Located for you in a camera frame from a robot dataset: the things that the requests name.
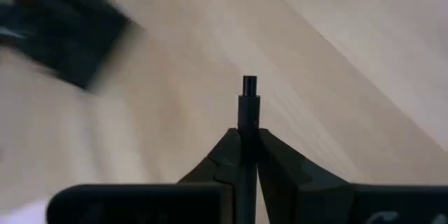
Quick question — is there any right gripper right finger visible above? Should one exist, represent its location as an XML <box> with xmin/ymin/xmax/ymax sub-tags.
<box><xmin>257</xmin><ymin>127</ymin><xmax>448</xmax><ymax>224</ymax></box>

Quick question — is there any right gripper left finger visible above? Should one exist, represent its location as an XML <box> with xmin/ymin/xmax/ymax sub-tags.
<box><xmin>46</xmin><ymin>127</ymin><xmax>243</xmax><ymax>224</ymax></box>

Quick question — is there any black pen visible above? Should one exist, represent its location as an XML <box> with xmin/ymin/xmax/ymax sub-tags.
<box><xmin>237</xmin><ymin>75</ymin><xmax>262</xmax><ymax>224</ymax></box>

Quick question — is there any black mesh desk organizer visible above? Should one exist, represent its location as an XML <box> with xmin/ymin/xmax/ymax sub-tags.
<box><xmin>0</xmin><ymin>0</ymin><xmax>141</xmax><ymax>92</ymax></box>

